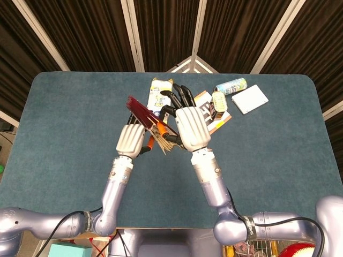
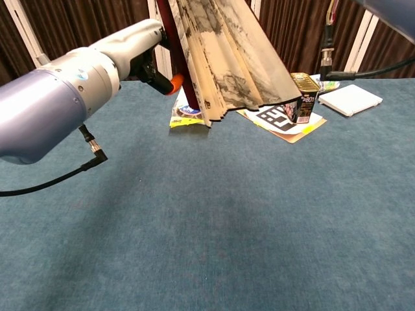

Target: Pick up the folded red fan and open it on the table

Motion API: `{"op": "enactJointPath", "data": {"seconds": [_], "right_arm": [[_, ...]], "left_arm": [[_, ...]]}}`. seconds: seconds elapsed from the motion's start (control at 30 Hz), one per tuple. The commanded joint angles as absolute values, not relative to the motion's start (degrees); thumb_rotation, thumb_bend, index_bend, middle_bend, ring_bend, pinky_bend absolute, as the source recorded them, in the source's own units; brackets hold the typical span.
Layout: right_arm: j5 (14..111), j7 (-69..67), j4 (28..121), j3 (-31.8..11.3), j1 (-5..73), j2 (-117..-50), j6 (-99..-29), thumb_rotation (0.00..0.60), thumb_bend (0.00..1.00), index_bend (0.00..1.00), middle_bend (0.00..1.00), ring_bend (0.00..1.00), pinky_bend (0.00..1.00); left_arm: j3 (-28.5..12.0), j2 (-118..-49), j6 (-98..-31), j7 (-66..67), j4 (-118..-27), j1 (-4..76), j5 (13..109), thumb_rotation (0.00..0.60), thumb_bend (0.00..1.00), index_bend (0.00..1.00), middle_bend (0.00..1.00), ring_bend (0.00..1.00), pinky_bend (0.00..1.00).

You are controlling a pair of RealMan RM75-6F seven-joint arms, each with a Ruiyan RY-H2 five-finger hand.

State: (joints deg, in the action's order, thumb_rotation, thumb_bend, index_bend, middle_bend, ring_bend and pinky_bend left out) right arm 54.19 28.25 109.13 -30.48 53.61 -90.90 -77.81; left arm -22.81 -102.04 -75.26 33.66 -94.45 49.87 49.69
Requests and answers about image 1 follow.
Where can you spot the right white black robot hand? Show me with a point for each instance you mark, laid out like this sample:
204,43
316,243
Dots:
191,125

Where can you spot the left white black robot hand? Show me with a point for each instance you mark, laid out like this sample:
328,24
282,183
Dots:
131,139

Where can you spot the red and white folding fan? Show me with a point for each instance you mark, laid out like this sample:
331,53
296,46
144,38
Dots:
142,112

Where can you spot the right silver lavender robot arm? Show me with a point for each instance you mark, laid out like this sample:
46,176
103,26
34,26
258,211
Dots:
211,182

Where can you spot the left silver lavender robot arm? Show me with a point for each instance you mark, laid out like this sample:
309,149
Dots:
115,187

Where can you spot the orange white card packet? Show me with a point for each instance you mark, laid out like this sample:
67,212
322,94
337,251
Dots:
217,125

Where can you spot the gold luncheon meat tin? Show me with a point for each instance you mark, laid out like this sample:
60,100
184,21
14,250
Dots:
219,103

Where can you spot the snack bag with yellow label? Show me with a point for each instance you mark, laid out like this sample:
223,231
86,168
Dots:
158,91

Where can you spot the blue green drink can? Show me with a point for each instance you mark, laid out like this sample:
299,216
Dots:
230,86

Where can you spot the flat white box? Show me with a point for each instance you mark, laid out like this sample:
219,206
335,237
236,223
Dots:
249,99

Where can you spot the blue felt table mat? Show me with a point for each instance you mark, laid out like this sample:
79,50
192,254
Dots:
67,134

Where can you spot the lavender robot torso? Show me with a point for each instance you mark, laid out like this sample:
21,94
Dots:
166,243

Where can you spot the brown cardboard box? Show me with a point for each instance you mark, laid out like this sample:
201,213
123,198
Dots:
80,237

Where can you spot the dark brown curtain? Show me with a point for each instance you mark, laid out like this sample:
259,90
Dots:
93,34

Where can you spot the teal box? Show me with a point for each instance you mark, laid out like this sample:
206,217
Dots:
69,251

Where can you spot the white triangular frame foot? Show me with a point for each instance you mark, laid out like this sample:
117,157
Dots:
193,64

